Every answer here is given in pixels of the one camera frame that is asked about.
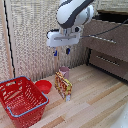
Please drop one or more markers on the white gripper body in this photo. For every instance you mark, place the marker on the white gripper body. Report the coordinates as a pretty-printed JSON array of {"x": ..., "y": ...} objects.
[{"x": 63, "y": 37}]

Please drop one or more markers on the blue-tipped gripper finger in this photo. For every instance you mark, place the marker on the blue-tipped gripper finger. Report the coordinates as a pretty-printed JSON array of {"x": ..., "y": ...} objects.
[
  {"x": 55, "y": 52},
  {"x": 68, "y": 50}
]

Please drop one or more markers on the colourful cereal snack bar box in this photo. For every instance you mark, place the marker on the colourful cereal snack bar box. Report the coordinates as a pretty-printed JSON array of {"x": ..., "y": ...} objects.
[{"x": 63, "y": 86}]

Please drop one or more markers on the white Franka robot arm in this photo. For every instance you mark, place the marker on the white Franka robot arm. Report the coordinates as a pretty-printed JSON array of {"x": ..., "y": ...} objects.
[{"x": 71, "y": 12}]

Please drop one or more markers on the brown drawer cabinet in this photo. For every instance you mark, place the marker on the brown drawer cabinet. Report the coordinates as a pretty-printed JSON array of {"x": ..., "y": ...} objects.
[{"x": 106, "y": 43}]

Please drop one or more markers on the pink plastic cup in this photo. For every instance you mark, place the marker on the pink plastic cup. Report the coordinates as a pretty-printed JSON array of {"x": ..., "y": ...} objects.
[{"x": 64, "y": 72}]

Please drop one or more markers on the red plastic bowl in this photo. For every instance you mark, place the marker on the red plastic bowl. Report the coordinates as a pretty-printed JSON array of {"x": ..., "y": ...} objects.
[{"x": 43, "y": 86}]

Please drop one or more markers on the red shopping basket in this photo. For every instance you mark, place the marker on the red shopping basket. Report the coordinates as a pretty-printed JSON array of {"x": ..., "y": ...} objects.
[{"x": 22, "y": 101}]

